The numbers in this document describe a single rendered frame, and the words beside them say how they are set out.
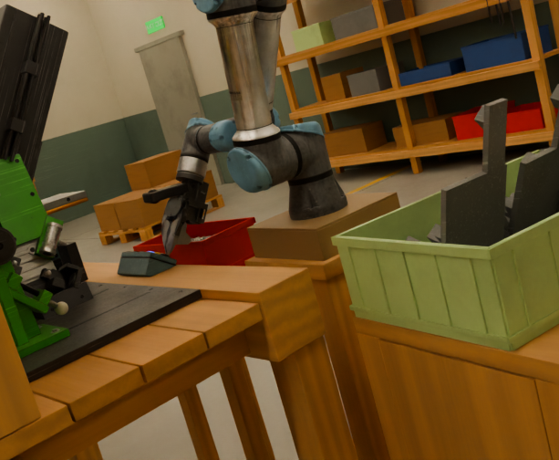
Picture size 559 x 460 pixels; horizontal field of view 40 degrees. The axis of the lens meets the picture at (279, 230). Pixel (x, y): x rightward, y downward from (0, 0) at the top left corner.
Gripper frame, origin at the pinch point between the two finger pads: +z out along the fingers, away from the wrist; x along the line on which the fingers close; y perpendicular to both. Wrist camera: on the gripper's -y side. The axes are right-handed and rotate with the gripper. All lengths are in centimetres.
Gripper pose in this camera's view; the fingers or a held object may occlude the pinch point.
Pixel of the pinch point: (166, 248)
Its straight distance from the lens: 194.9
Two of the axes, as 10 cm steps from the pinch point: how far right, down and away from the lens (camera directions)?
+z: -1.9, 9.6, -1.9
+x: -6.4, 0.2, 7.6
